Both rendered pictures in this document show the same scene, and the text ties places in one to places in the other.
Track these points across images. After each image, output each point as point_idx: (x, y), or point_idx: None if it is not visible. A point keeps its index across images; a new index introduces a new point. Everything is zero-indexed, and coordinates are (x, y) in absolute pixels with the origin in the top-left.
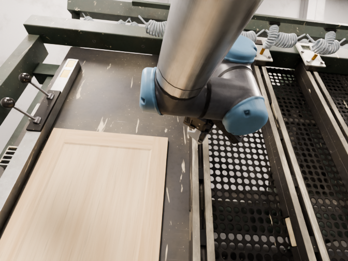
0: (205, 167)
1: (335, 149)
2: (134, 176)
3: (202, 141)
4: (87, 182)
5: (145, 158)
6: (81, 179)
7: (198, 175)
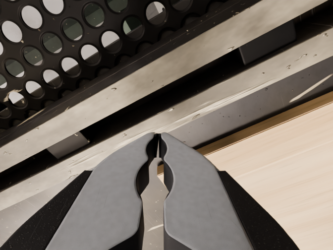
0: (236, 40)
1: None
2: (292, 177)
3: (289, 240)
4: (325, 224)
5: (241, 183)
6: (322, 231)
7: (289, 51)
